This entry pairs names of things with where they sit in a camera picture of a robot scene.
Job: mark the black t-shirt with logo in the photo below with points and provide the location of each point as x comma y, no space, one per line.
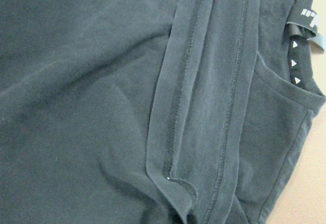
153,111

